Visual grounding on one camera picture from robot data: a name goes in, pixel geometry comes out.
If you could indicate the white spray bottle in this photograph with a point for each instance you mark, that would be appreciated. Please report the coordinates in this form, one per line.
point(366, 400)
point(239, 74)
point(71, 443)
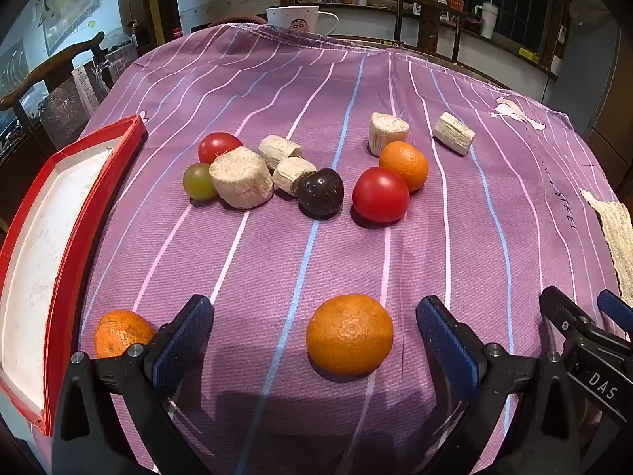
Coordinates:
point(445, 2)

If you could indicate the framed wall painting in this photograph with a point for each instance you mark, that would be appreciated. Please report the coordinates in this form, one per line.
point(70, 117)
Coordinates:
point(64, 5)

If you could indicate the beige loofah pad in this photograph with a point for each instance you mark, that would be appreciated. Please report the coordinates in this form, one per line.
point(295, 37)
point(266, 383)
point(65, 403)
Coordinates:
point(618, 242)

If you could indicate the red tomato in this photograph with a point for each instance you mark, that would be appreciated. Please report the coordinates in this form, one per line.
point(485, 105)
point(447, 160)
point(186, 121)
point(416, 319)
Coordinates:
point(381, 194)
point(217, 144)

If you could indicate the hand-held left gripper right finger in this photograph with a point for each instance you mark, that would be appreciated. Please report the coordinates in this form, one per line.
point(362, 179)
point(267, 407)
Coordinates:
point(445, 341)

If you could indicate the white tumbler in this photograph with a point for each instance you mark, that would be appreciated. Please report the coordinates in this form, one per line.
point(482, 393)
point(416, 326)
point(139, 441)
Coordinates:
point(487, 17)

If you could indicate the wooden framed window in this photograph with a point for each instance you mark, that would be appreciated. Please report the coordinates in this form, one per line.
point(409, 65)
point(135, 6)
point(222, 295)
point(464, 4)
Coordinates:
point(514, 0)

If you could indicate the purple striped cloth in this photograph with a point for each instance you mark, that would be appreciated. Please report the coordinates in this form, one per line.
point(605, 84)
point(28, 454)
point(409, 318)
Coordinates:
point(296, 267)

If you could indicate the dark purple plum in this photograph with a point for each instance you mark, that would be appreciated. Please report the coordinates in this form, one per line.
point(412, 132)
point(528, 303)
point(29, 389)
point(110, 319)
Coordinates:
point(321, 193)

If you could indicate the white cartoon mug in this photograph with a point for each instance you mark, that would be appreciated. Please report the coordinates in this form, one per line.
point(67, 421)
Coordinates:
point(296, 15)

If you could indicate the red-rimmed white tray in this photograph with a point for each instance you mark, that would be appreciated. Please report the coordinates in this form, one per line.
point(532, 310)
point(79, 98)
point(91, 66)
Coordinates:
point(34, 267)

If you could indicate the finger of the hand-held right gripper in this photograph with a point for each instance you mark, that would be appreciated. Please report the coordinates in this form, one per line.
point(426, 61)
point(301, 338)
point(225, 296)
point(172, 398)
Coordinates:
point(559, 309)
point(615, 307)

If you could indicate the small yellow object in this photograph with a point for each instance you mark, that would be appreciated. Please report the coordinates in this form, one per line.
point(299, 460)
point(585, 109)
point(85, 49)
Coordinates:
point(528, 55)

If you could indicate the dark wooden chair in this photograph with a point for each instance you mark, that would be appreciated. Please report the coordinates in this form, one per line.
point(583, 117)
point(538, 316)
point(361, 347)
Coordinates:
point(54, 62)
point(429, 24)

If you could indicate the green grape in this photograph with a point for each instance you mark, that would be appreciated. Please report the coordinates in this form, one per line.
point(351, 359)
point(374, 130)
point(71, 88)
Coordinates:
point(197, 183)

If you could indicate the clear plastic container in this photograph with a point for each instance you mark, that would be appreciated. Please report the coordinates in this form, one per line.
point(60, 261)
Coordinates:
point(108, 72)

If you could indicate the red box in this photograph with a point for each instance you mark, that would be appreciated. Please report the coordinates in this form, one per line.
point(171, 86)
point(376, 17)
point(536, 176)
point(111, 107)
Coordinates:
point(456, 9)

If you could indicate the orange mandarin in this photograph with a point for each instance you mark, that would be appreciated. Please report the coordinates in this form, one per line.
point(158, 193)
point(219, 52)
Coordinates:
point(118, 334)
point(349, 334)
point(405, 163)

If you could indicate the large sugarcane piece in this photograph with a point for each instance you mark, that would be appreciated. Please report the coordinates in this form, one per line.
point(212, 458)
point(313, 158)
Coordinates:
point(241, 178)

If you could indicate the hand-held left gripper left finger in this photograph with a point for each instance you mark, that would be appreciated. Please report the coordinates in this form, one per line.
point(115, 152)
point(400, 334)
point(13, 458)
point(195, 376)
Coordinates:
point(183, 341)

